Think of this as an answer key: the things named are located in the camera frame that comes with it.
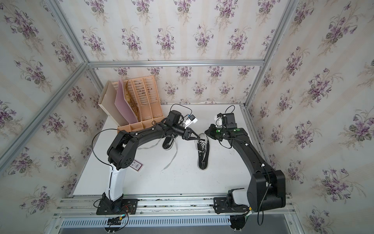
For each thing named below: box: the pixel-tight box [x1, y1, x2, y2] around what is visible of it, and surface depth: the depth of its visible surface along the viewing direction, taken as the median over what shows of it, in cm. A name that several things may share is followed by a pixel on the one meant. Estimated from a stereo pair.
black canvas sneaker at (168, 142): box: [162, 136, 177, 151], surface depth 97 cm
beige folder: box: [98, 80, 129, 127], surface depth 88 cm
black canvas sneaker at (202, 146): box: [194, 133, 210, 171], surface depth 90 cm
